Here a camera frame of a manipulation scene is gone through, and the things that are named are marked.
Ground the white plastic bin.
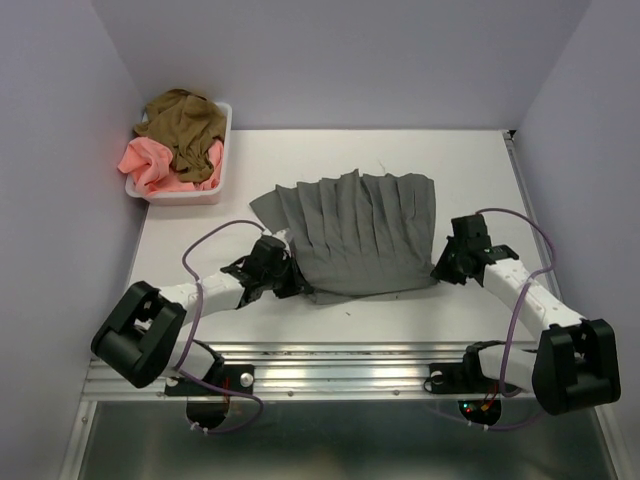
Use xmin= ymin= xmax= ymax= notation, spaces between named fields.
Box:
xmin=124 ymin=101 xmax=233 ymax=206

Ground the olive brown skirt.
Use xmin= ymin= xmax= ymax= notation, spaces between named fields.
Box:
xmin=133 ymin=89 xmax=227 ymax=184

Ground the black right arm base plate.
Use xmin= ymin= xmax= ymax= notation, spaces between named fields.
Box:
xmin=427 ymin=362 xmax=498 ymax=395

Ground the pink skirt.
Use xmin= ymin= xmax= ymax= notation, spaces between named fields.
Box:
xmin=118 ymin=137 xmax=224 ymax=196

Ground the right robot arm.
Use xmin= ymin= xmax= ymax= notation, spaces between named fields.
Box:
xmin=424 ymin=212 xmax=621 ymax=416

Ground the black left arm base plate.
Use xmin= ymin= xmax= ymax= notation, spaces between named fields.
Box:
xmin=164 ymin=363 xmax=256 ymax=397

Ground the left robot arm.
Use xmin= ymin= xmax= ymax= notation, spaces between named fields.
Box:
xmin=91 ymin=235 xmax=311 ymax=394

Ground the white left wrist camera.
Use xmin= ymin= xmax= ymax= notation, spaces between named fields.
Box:
xmin=262 ymin=228 xmax=293 ymax=250

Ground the grey pleated skirt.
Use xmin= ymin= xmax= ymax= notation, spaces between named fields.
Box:
xmin=250 ymin=171 xmax=436 ymax=305

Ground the aluminium rail frame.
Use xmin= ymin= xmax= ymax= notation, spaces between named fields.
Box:
xmin=61 ymin=130 xmax=627 ymax=479

